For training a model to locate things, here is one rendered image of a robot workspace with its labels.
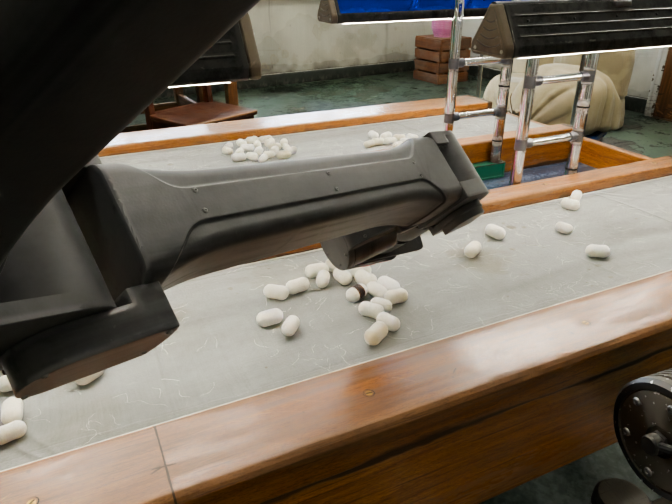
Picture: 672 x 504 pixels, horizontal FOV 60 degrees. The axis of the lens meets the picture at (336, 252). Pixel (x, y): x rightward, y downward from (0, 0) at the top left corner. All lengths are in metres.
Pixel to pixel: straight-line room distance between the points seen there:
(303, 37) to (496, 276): 5.67
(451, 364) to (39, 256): 0.50
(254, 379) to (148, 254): 0.42
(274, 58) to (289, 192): 5.98
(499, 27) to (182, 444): 0.66
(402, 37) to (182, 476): 6.75
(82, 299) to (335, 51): 6.44
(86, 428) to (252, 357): 0.19
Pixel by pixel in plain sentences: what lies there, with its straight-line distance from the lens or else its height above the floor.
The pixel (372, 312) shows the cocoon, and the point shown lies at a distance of 0.76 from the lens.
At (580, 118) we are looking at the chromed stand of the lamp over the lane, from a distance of 1.30.
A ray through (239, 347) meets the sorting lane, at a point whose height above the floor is 0.74.
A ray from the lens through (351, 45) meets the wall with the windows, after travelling 6.75.
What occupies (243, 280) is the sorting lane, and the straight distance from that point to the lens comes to 0.87.
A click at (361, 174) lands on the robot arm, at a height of 1.03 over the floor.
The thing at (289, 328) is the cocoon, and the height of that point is 0.76.
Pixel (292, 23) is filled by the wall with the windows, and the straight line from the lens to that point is 6.38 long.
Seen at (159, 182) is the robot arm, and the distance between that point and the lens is 0.30.
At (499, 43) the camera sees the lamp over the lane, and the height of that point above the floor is 1.06.
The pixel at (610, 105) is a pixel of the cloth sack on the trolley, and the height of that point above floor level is 0.40.
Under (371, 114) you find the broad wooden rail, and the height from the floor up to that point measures 0.76.
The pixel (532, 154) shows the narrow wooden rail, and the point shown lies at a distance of 1.62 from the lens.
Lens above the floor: 1.16
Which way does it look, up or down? 27 degrees down
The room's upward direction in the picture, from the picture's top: straight up
